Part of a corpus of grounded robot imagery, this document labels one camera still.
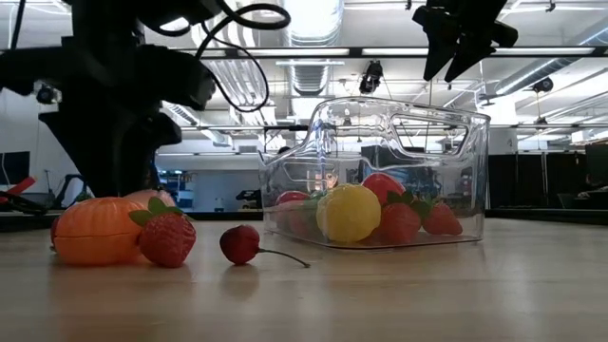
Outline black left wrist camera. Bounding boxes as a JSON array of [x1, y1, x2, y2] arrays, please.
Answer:
[[142, 47, 218, 111]]

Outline yellow toy lemon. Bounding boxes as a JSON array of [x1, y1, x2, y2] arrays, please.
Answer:
[[315, 183, 382, 244]]

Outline black partition panels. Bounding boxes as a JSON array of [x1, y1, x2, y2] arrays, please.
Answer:
[[488, 152, 580, 210]]

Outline red object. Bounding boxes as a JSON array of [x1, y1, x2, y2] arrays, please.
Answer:
[[0, 176, 37, 199]]

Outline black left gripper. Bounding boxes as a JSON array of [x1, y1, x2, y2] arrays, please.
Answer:
[[40, 108, 181, 200]]

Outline silver ceiling air duct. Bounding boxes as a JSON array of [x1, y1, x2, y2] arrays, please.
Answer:
[[277, 0, 346, 96]]

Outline clear plastic storage container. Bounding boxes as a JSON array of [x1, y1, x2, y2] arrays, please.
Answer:
[[258, 96, 492, 251]]

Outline pink toy peach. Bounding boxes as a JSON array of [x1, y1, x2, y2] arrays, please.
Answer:
[[123, 188, 178, 215]]

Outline person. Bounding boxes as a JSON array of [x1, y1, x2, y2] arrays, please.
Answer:
[[576, 171, 608, 200]]

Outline dark red toy cherry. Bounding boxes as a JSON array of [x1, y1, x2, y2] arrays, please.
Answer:
[[218, 224, 312, 269]]

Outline black hanging spotlight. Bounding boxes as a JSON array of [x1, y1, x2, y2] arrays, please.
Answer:
[[357, 60, 385, 96], [531, 76, 555, 95], [36, 85, 61, 106]]

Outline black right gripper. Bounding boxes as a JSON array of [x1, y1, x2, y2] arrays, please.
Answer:
[[411, 0, 520, 84]]

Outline white LED light strip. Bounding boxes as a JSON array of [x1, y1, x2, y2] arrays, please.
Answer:
[[493, 47, 595, 56], [361, 47, 428, 57], [239, 47, 351, 58]]

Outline red toy apple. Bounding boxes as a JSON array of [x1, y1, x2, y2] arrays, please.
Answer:
[[360, 171, 408, 206]]

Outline black computer monitor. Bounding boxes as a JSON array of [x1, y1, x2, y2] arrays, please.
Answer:
[[583, 143, 608, 175], [0, 150, 31, 186]]

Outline strawberry with large green calyx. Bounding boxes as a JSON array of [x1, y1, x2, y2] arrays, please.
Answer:
[[377, 190, 423, 243]]

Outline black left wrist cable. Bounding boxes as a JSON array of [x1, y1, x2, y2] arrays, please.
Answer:
[[142, 0, 293, 114]]

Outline white ceiling pipe bundle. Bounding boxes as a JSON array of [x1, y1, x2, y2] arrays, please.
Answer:
[[203, 18, 277, 106]]

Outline black overhead light bar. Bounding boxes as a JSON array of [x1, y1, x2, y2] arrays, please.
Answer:
[[170, 45, 608, 62]]

